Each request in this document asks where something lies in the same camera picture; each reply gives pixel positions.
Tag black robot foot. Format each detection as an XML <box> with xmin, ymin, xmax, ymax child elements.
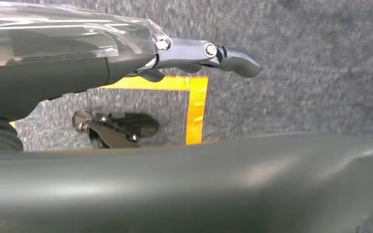
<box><xmin>72</xmin><ymin>109</ymin><xmax>160</xmax><ymax>150</ymax></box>

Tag yellow floor tape square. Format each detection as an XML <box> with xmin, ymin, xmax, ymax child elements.
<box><xmin>8</xmin><ymin>76</ymin><xmax>209</xmax><ymax>146</ymax></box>

